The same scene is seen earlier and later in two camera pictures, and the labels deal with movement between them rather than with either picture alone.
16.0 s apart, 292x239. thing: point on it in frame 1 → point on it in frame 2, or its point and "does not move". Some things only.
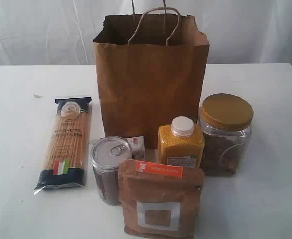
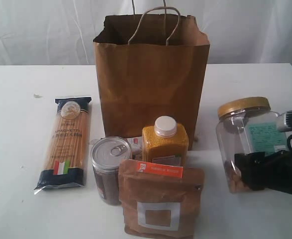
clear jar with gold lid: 228,119 → 243,126
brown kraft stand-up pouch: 160,201 does not move
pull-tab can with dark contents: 105,153 does not move
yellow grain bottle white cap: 181,143 → 166,138
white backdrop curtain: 61,32 does not move
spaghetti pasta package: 64,166 does not move
